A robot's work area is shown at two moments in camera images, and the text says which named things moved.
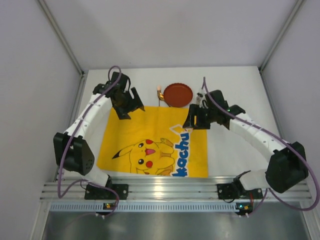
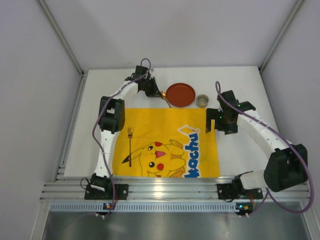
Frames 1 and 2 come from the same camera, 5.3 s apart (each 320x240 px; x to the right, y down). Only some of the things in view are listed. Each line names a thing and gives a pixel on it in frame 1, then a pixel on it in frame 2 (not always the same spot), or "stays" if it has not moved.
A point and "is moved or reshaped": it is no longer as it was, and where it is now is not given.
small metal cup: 198,98 stays
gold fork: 158,91 is moved or reshaped
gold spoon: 161,96 is moved or reshaped
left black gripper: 129,105 to 153,87
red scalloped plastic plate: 178,95 stays
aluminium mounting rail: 72,188 stays
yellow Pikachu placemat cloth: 152,143 is moved or reshaped
